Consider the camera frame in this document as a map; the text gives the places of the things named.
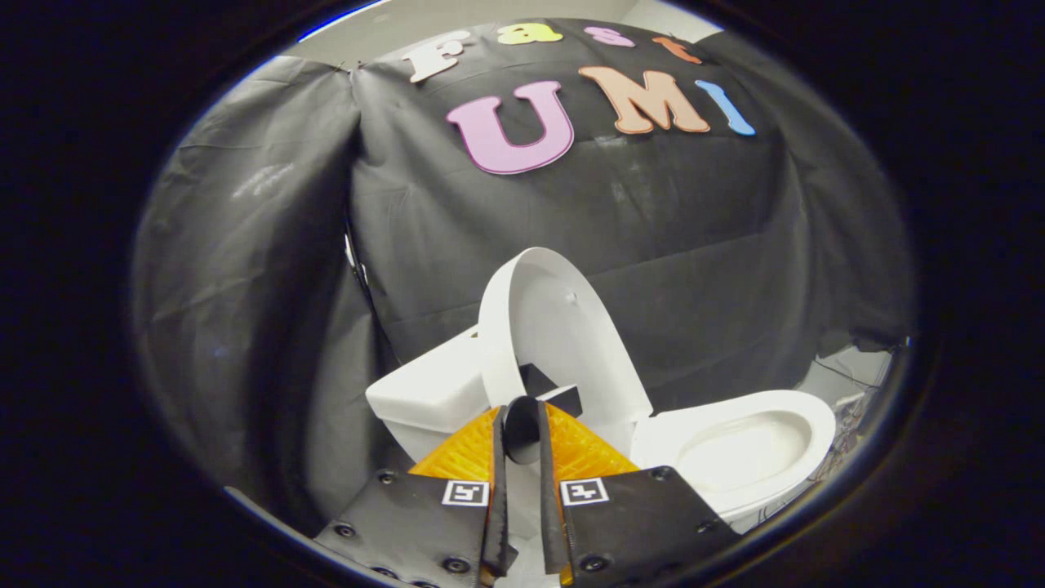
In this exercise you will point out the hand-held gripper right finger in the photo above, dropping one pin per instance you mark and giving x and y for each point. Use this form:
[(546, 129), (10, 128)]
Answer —
[(549, 490)]

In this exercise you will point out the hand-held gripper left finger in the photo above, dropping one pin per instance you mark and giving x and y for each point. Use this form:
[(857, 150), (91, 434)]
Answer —
[(500, 490)]

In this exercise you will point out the white toilet lid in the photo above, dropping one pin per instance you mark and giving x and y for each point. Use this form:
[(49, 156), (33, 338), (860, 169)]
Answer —
[(555, 327)]

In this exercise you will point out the white toilet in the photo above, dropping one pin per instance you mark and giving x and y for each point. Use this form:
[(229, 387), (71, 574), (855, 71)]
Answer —
[(735, 449)]

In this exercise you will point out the black backdrop cloth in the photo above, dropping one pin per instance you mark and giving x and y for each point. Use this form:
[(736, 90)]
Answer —
[(694, 245)]

